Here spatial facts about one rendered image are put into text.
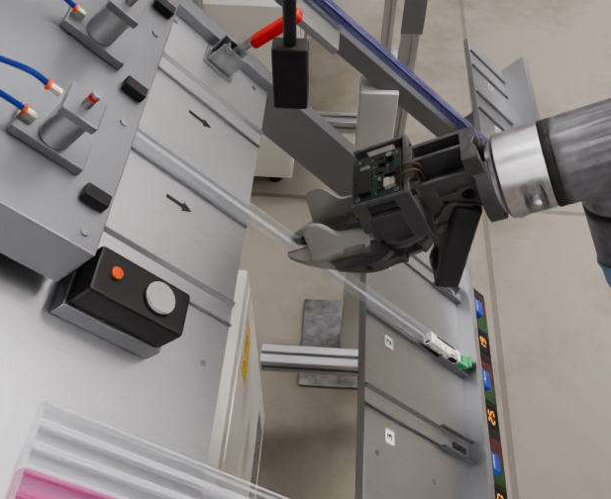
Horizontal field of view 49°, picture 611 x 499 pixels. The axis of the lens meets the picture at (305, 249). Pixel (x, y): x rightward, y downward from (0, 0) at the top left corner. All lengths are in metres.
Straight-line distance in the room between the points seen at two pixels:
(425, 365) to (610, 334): 1.13
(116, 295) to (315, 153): 0.44
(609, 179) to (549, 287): 1.35
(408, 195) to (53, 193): 0.28
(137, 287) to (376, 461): 0.32
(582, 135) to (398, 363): 0.33
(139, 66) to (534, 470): 1.32
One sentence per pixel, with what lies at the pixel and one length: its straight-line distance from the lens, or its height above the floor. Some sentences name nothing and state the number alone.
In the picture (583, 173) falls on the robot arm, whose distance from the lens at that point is 0.56.
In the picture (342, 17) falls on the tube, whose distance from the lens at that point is 0.88.
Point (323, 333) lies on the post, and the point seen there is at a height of 0.01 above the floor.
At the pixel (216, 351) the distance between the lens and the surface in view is 0.55.
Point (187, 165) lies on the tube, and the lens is 0.60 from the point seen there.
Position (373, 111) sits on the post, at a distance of 1.08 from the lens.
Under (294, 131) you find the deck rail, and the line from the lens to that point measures 0.81.
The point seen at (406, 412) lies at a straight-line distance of 0.74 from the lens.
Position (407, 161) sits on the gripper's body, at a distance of 0.58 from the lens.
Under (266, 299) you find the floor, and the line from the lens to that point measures 1.78.
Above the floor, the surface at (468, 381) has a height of 0.73.
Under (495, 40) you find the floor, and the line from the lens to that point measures 2.71.
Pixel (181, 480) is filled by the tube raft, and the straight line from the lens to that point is 0.49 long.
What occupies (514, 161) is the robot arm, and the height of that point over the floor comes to 1.10.
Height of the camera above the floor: 1.47
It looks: 52 degrees down
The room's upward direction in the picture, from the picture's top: straight up
